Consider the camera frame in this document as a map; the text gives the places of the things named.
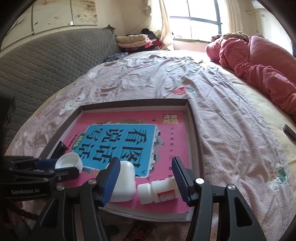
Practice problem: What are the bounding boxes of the pile of colourful clothes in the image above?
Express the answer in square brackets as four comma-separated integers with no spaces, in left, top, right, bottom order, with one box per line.
[120,28,162,54]

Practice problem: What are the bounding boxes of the cream curtain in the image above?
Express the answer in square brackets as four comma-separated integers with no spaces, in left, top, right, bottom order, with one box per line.
[143,0,175,50]
[228,0,255,35]

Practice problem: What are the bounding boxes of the beige folded blankets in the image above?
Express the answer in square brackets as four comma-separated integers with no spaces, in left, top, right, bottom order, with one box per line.
[115,34,148,48]

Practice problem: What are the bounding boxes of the pink book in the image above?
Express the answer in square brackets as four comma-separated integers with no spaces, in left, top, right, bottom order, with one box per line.
[62,110,195,215]

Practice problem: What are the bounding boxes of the white earbuds case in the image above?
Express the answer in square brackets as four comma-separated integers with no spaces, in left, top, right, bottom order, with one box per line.
[109,161,137,202]

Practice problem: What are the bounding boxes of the pink floral bed sheet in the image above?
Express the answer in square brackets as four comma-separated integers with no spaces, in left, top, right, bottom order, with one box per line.
[5,50,292,241]

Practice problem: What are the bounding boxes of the window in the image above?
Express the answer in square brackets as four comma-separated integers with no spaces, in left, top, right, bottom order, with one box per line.
[169,0,232,41]

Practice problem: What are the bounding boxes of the small black case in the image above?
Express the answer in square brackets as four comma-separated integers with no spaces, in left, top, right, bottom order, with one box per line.
[283,124,296,142]

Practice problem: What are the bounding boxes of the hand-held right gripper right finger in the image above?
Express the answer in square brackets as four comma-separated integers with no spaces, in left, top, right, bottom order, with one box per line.
[171,156,263,241]

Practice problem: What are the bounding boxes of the floral wall painting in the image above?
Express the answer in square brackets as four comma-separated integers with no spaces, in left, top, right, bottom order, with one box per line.
[0,0,100,50]

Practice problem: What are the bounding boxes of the pink quilt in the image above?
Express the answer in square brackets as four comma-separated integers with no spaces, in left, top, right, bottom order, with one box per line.
[205,35,296,116]

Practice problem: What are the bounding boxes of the grey cardboard box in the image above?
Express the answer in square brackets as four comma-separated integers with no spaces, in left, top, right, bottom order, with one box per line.
[39,98,204,223]

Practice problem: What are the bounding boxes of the cream quilted bed pad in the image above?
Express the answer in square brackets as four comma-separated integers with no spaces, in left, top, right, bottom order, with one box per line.
[228,72,296,163]

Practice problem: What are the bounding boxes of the brown knitted cushion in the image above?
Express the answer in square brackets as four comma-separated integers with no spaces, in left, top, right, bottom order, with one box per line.
[223,31,249,42]

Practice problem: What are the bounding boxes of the dark floral cloth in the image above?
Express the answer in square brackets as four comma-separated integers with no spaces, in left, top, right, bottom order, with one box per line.
[104,52,129,63]

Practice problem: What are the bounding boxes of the black and gold lipstick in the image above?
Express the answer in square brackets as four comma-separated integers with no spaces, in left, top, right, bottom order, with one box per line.
[53,140,68,159]

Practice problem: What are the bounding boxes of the white air conditioner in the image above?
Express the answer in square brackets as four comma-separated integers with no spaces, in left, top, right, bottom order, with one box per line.
[251,0,273,11]

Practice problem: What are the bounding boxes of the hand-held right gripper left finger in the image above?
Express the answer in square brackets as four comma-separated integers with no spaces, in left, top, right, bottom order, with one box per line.
[35,160,121,241]

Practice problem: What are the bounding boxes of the white bottle cap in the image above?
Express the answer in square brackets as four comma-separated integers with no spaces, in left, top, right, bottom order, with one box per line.
[55,153,83,174]

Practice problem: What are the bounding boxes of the grey quilted headboard cover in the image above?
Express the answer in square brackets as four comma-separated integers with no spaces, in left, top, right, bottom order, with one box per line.
[0,27,121,144]

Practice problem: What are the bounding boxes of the small white bottle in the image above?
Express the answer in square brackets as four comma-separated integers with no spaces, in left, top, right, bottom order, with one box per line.
[137,176,179,205]

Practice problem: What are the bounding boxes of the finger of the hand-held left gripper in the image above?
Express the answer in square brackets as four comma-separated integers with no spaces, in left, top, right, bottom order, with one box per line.
[3,156,58,173]
[9,166,80,186]

